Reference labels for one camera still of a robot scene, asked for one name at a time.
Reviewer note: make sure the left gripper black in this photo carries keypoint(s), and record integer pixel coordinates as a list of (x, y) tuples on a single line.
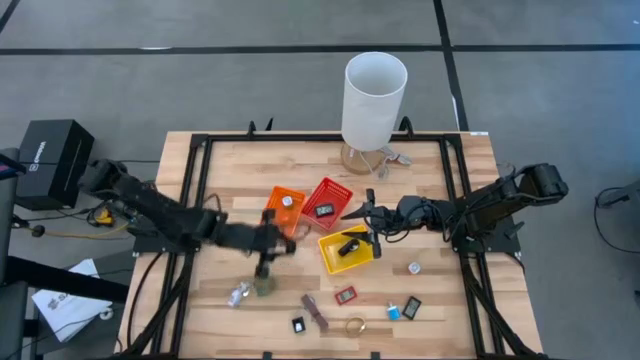
[(245, 237)]

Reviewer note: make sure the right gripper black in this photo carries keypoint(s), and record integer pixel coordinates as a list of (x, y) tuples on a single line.
[(382, 220)]

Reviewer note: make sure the small silver metal sharpener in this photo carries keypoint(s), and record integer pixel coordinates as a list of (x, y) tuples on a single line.
[(287, 201)]

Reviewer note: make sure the black framed small display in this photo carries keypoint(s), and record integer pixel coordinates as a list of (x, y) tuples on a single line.
[(324, 210), (411, 307)]

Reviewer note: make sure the yellow plastic basket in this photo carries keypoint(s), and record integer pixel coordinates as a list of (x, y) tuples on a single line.
[(332, 260)]

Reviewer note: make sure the green tape roll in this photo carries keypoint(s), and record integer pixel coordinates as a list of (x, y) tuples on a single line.
[(265, 289)]

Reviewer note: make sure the red framed small display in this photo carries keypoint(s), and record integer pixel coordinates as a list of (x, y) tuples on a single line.
[(346, 295)]

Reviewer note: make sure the brown strip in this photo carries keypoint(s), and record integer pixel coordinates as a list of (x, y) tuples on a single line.
[(314, 312)]

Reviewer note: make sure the black sharpener white insert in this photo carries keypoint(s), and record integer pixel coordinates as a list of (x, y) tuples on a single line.
[(298, 325)]

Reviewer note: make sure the blue white small sharpener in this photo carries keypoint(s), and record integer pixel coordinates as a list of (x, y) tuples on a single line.
[(393, 312)]

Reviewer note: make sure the clear tape roll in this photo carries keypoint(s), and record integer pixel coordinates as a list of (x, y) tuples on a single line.
[(347, 327)]

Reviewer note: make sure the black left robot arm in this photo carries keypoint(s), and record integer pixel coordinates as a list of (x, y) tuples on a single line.
[(150, 205)]

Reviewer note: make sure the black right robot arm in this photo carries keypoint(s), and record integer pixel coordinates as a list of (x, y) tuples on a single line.
[(500, 200)]

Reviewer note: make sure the orange plastic basket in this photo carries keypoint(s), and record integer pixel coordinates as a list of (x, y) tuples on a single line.
[(276, 197)]

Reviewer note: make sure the red plastic basket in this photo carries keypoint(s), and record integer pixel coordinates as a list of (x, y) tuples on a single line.
[(335, 192)]

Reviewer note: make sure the silver binder clip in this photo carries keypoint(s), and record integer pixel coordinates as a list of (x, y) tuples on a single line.
[(238, 296)]

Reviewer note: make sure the white shade table lamp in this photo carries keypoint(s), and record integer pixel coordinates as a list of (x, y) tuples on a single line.
[(372, 105)]

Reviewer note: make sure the yellow black floor tool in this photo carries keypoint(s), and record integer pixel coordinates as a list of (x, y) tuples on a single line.
[(104, 218)]

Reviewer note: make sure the black floor beam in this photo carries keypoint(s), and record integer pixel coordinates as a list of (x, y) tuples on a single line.
[(65, 280)]

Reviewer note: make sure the white paper sheets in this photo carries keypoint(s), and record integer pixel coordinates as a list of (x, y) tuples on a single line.
[(70, 310)]

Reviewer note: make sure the round black plug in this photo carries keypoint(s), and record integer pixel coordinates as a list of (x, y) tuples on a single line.
[(38, 231)]

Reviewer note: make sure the black cardboard box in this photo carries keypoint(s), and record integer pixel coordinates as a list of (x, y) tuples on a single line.
[(50, 160)]

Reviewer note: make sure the grey chair leg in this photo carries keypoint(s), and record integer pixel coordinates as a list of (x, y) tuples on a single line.
[(625, 192)]

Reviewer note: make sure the black metal table frame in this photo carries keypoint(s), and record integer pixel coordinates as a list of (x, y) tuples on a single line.
[(325, 137)]

